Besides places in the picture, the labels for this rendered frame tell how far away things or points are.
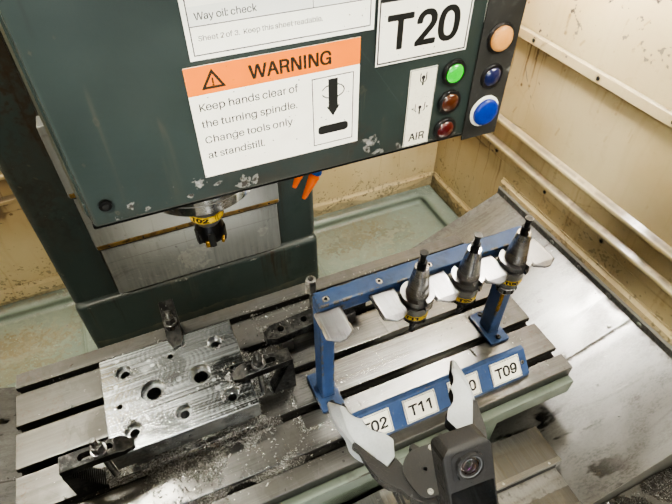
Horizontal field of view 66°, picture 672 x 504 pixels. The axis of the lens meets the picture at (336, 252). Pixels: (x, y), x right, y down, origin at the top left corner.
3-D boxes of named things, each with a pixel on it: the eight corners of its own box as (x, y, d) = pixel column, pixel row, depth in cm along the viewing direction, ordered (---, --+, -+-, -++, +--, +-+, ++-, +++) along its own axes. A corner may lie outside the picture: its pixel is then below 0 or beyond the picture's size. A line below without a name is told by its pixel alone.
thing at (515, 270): (515, 251, 106) (518, 243, 104) (535, 271, 102) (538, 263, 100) (490, 261, 104) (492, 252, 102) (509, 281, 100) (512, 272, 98)
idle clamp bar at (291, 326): (365, 317, 132) (366, 300, 127) (271, 359, 123) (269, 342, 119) (355, 304, 135) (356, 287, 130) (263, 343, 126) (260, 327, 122)
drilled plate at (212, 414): (261, 414, 109) (259, 402, 105) (118, 470, 100) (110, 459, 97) (232, 332, 124) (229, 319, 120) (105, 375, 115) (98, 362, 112)
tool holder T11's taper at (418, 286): (424, 280, 97) (429, 255, 92) (433, 298, 94) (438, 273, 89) (402, 284, 96) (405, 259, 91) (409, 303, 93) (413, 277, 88)
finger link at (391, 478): (344, 462, 51) (423, 514, 48) (344, 455, 50) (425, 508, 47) (368, 424, 54) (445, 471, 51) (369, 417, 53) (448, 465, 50)
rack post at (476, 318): (508, 339, 127) (543, 254, 106) (490, 347, 125) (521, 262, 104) (485, 310, 133) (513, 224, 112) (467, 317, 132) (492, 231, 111)
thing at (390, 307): (412, 316, 93) (412, 314, 93) (386, 326, 92) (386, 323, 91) (393, 289, 98) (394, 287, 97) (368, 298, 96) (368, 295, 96)
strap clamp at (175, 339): (193, 367, 121) (179, 328, 111) (178, 372, 120) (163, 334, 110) (181, 325, 130) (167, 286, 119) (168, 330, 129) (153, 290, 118)
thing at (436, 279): (464, 298, 96) (464, 295, 96) (439, 307, 95) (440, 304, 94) (443, 272, 101) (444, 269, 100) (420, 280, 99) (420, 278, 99)
